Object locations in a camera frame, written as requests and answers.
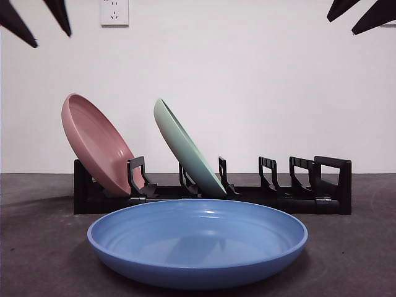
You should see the blue round plate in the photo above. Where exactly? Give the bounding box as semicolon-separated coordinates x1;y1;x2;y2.
87;198;309;290

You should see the green round plate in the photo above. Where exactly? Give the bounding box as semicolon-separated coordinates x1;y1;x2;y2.
153;98;228;199

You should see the pink round plate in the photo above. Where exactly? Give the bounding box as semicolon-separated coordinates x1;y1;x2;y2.
61;93;137;197

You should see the black plate rack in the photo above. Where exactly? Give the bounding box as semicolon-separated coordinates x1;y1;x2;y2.
73;155;353;216

